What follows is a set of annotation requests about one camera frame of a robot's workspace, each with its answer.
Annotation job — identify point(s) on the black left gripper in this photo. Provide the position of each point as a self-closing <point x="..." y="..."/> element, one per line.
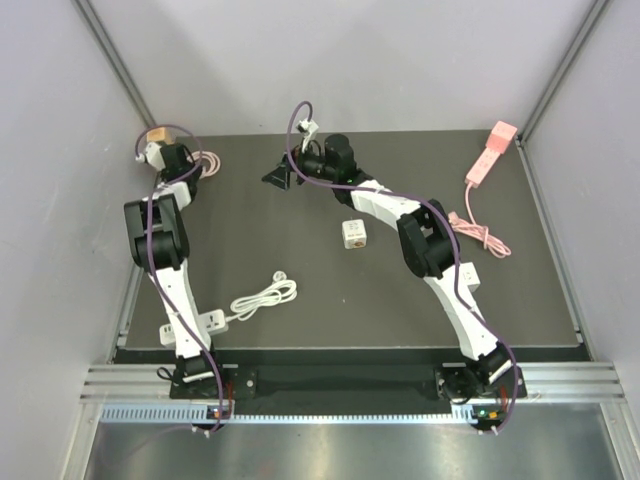
<point x="196" y="172"/>

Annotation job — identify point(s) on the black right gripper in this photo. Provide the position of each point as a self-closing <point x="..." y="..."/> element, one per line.
<point x="279" y="177"/>

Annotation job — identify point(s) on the green wooden hexagon socket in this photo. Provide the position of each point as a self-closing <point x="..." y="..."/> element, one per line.
<point x="161" y="135"/>

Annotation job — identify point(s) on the white tiger cube plug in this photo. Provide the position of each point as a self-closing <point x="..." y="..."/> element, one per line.
<point x="354" y="234"/>

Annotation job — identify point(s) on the white power strip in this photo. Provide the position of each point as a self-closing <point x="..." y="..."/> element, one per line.
<point x="209" y="323"/>

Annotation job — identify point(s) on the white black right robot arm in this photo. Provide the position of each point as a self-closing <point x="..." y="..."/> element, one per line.
<point x="430" y="250"/>

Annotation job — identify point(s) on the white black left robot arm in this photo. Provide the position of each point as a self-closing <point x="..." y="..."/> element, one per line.
<point x="159" y="245"/>

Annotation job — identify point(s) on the pink power strip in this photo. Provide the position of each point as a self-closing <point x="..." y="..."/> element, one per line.
<point x="481" y="167"/>

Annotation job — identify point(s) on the white cube adapter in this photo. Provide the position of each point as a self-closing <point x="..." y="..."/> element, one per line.
<point x="468" y="277"/>

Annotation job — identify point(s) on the pink cube adapter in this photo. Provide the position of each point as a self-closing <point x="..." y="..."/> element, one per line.
<point x="501" y="136"/>

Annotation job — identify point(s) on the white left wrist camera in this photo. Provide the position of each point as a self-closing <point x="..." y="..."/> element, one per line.
<point x="152" y="156"/>

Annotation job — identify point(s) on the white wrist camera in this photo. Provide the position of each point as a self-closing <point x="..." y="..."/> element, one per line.
<point x="152" y="156"/>
<point x="308" y="128"/>

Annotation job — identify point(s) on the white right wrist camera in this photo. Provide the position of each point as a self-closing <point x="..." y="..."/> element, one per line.
<point x="308" y="128"/>

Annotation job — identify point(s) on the aluminium frame rail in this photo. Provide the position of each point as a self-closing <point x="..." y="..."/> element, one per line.
<point x="546" y="382"/>

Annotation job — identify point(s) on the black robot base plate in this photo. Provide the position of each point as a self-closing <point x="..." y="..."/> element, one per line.
<point x="343" y="382"/>

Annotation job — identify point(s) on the grey cable duct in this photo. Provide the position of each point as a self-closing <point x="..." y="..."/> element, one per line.
<point x="202" y="414"/>

